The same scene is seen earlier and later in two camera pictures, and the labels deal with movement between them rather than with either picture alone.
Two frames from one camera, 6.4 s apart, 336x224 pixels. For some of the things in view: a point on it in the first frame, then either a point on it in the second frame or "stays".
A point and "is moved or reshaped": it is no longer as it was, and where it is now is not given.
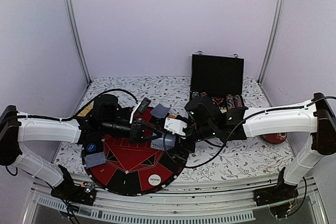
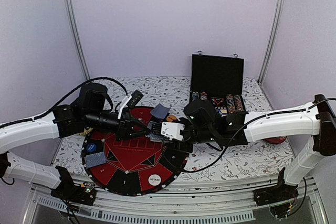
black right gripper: x=179 y=145 stays
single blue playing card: x=160 y=110 stays
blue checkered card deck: x=158 y=143 is moved or reshaped
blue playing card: x=94 y=159 stays
